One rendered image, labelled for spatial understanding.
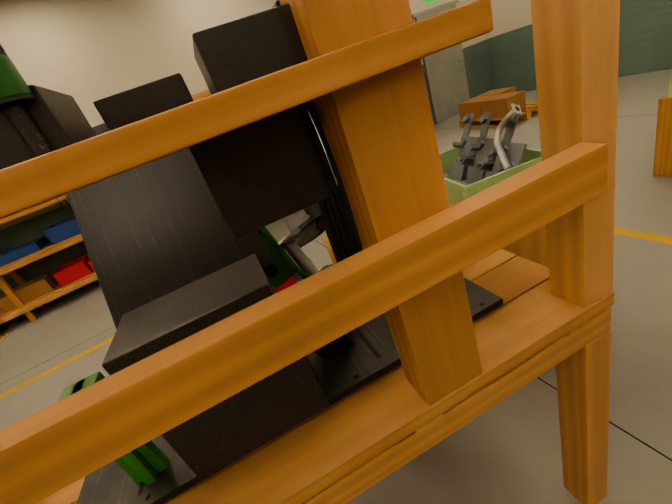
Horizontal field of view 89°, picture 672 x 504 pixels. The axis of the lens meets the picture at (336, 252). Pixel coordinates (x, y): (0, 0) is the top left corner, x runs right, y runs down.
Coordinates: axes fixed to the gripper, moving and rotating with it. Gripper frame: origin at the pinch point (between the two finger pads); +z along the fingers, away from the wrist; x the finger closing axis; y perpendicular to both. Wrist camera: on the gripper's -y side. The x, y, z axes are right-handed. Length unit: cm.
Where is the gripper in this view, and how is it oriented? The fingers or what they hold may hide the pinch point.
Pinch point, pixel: (292, 245)
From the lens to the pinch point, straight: 87.9
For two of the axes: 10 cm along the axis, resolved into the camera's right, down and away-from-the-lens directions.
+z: -7.6, 6.4, -0.8
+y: -6.3, -7.2, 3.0
